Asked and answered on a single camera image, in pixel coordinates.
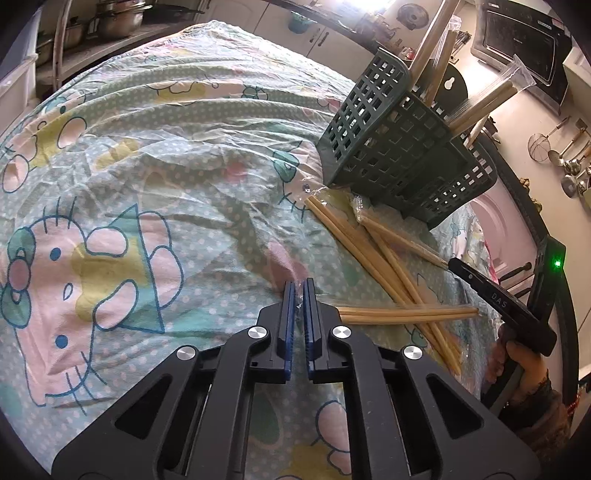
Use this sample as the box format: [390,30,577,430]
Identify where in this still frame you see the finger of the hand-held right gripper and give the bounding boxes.
[447,257,513,319]

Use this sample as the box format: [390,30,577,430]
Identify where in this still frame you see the person's right forearm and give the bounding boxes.
[503,374,578,467]

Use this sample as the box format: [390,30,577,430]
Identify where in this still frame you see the round grey wall fan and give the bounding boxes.
[397,3,431,29]

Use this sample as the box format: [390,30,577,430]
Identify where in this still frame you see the stainless steel pot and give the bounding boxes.
[90,0,153,40]

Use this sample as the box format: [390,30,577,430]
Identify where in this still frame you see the chopstick pair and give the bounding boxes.
[463,115,494,149]
[409,0,462,81]
[449,54,537,137]
[295,302,481,326]
[422,28,461,104]

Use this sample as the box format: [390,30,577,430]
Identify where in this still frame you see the black range hood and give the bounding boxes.
[470,0,572,116]

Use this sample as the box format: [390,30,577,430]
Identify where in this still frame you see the wire mesh strainer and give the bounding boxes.
[527,115,571,163]

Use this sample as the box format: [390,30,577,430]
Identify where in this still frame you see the person's right hand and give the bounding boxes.
[484,339,552,407]

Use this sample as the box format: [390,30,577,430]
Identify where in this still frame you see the metal shelf rack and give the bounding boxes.
[34,0,204,93]

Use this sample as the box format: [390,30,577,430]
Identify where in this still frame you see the green plastic utensil basket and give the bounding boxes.
[316,47,499,232]

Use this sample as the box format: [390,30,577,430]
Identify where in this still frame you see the pile of wooden chopsticks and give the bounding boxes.
[304,194,465,377]

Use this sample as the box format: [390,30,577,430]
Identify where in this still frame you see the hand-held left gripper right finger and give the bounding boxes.
[302,278,542,480]

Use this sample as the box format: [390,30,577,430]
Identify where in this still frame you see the row of hanging kitchen utensils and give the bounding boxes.
[549,117,591,210]

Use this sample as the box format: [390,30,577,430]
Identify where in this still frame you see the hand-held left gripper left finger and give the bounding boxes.
[52,280,298,480]

